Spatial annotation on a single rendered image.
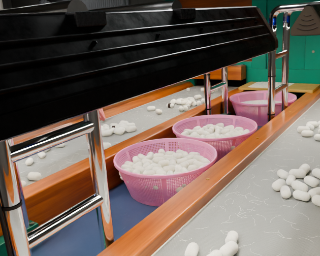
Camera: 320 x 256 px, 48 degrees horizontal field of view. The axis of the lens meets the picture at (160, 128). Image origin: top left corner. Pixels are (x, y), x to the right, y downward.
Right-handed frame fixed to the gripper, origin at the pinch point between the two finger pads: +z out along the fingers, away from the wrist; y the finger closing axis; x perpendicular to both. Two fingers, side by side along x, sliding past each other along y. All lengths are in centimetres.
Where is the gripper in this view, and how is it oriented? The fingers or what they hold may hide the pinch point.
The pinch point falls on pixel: (103, 118)
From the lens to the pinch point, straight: 140.0
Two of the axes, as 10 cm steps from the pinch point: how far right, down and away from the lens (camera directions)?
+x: -4.7, 6.8, 5.7
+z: 6.6, 6.9, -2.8
